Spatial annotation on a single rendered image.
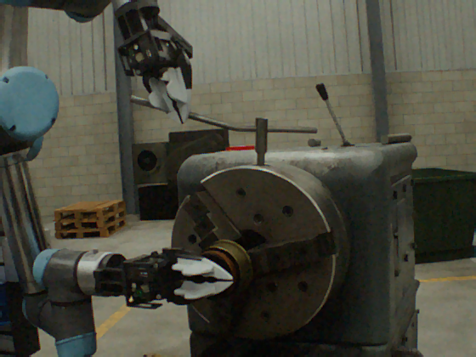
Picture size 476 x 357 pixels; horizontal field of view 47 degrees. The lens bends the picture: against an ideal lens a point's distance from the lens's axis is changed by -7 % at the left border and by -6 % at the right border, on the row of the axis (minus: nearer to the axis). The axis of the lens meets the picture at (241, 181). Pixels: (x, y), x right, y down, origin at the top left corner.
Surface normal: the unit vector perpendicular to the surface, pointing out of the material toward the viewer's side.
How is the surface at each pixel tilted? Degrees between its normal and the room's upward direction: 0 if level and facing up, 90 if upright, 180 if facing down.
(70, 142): 90
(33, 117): 89
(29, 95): 89
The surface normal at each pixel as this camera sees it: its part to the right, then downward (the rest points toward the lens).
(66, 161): -0.13, 0.07
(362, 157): -0.35, -0.59
